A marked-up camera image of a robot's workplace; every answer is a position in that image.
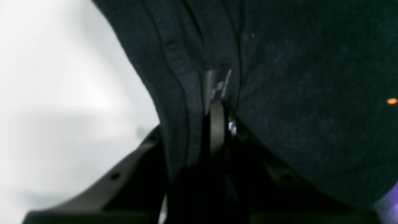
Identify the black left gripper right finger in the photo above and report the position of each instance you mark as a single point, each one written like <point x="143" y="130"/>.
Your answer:
<point x="264" y="190"/>

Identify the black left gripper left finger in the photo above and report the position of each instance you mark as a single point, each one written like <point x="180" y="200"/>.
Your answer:
<point x="133" y="191"/>

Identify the black T-shirt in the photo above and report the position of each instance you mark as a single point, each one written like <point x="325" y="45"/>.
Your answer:
<point x="311" y="80"/>

